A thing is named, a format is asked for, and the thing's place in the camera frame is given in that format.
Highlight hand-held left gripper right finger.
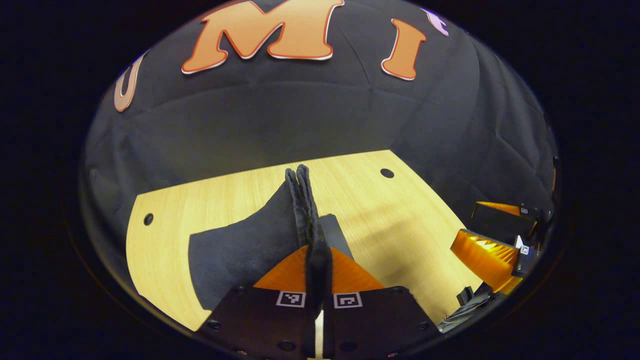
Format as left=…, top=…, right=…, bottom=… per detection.
left=322, top=246, right=444, bottom=360

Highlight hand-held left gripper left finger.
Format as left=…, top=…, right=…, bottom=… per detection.
left=194, top=244, right=322, bottom=360

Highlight dark grey jeans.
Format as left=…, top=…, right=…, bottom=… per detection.
left=188, top=164, right=355, bottom=321

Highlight black backdrop cloth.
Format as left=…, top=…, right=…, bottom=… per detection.
left=82, top=0, right=558, bottom=281

